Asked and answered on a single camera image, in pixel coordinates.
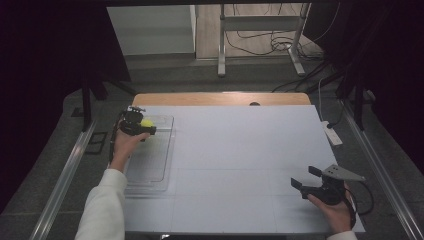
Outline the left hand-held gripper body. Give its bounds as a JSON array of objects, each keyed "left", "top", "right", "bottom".
[{"left": 118, "top": 105, "right": 148, "bottom": 137}]

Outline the clear plastic container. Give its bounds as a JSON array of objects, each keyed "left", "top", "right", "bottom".
[{"left": 124, "top": 114, "right": 176, "bottom": 194}]

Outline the white power strip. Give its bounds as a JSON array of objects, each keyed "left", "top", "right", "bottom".
[{"left": 320, "top": 120, "right": 344, "bottom": 147}]

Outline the grey metal desk frame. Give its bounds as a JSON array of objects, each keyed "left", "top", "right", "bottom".
[{"left": 217, "top": 3, "right": 313, "bottom": 78}]

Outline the aluminium floor rail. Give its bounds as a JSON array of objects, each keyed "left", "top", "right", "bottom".
[
  {"left": 28, "top": 119, "right": 98, "bottom": 240},
  {"left": 339, "top": 99, "right": 424, "bottom": 240}
]

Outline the white cabinet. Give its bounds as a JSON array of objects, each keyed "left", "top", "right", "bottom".
[{"left": 106, "top": 4, "right": 197, "bottom": 56}]

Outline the person's left hand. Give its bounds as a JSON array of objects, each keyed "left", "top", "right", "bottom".
[{"left": 108, "top": 131, "right": 151, "bottom": 173}]

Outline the black metal stand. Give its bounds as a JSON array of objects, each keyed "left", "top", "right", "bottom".
[
  {"left": 79, "top": 74, "right": 138, "bottom": 133},
  {"left": 334, "top": 74, "right": 372, "bottom": 131}
]

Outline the tangle of black floor cables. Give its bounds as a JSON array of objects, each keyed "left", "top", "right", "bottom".
[{"left": 224, "top": 3, "right": 342, "bottom": 63}]

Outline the white power cable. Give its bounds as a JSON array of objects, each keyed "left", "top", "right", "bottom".
[{"left": 317, "top": 77, "right": 327, "bottom": 123}]

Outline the black floor bracket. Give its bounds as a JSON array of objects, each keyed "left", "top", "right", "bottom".
[{"left": 84, "top": 131, "right": 109, "bottom": 156}]

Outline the person's right hand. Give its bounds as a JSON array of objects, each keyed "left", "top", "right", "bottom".
[{"left": 306, "top": 181, "right": 358, "bottom": 236}]

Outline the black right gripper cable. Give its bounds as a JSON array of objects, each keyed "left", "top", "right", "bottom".
[{"left": 344, "top": 181, "right": 375, "bottom": 231}]

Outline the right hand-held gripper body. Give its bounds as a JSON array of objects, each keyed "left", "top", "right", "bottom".
[{"left": 299, "top": 163, "right": 367, "bottom": 206}]

